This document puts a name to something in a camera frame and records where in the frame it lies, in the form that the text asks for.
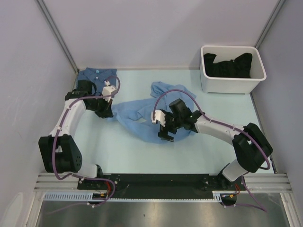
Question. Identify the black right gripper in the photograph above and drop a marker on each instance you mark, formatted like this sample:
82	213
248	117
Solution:
163	130

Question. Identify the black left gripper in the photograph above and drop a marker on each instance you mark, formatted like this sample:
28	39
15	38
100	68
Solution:
106	112

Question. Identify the light blue long sleeve shirt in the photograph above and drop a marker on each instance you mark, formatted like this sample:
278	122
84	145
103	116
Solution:
135	116

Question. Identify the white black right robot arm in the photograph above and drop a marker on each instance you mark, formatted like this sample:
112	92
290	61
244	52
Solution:
251	147

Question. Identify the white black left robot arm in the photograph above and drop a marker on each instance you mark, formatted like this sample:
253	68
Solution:
59	151

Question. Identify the folded dark blue checked shirt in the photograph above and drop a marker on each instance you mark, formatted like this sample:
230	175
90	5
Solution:
97	76

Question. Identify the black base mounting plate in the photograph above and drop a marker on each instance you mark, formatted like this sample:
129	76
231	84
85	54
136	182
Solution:
170	186

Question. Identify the white plastic bin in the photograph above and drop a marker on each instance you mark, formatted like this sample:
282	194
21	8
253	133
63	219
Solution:
231	85

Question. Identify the black shirt in bin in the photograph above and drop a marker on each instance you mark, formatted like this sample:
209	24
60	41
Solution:
238	68

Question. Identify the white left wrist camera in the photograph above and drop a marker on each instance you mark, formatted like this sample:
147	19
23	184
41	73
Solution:
108	90

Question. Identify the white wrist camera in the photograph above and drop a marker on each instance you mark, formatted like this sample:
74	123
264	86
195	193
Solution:
108	90
158	117

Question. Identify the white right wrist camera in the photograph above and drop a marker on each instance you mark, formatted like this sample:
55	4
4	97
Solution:
158	117

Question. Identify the white slotted cable duct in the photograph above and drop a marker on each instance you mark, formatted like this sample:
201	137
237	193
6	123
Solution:
92	197

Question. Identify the aluminium frame rail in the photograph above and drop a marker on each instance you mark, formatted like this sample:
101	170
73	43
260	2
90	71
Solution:
260	183

